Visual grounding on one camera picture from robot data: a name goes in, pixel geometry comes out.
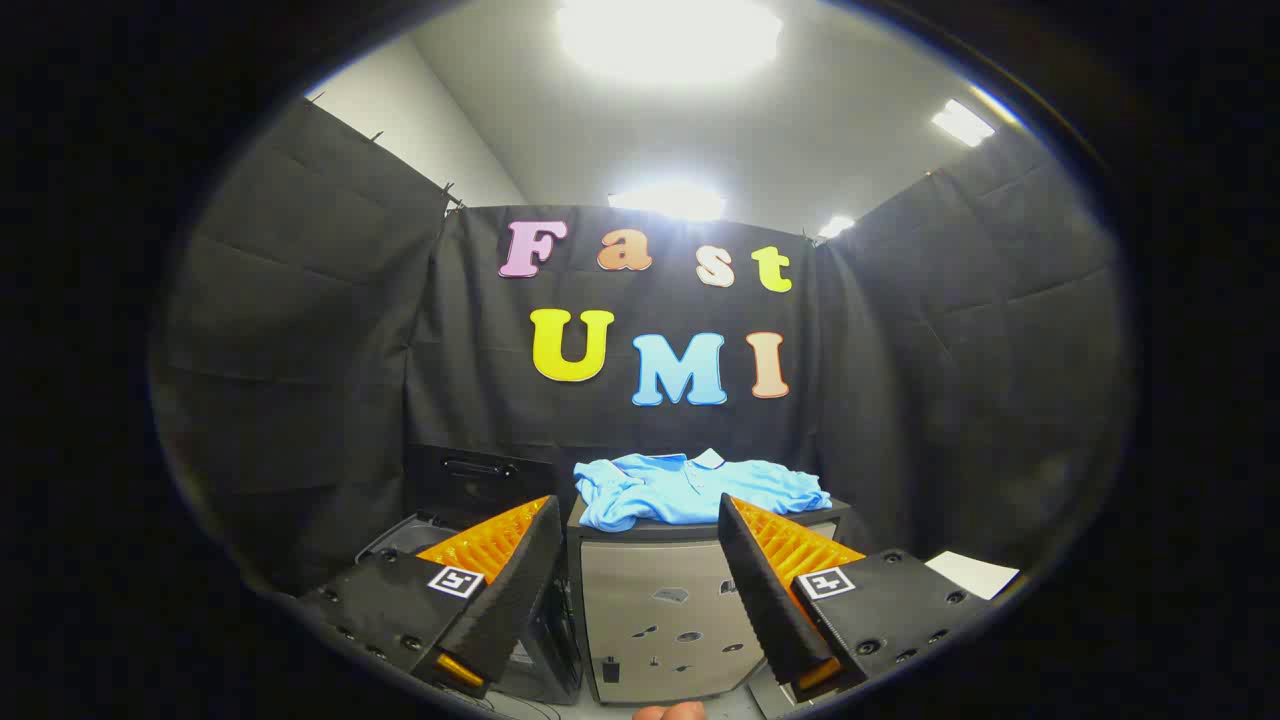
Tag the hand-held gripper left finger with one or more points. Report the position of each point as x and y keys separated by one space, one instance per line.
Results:
x=520 y=585

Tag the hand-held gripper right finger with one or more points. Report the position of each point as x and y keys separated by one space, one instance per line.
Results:
x=760 y=590

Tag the dark washing machine lid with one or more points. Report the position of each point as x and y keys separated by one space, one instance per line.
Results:
x=470 y=480

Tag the dark grey washing machine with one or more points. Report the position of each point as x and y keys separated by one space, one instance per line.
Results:
x=400 y=535

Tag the light blue polo shirt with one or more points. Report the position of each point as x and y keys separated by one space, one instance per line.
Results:
x=660 y=490

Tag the grey cabinet with black top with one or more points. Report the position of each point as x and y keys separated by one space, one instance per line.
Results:
x=650 y=600

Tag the white paper sheet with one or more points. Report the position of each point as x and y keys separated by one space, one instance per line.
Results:
x=972 y=574

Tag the black backdrop cloth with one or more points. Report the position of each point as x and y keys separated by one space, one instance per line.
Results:
x=350 y=350

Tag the ceiling light panel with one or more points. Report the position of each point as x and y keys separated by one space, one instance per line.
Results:
x=668 y=200
x=836 y=226
x=962 y=122

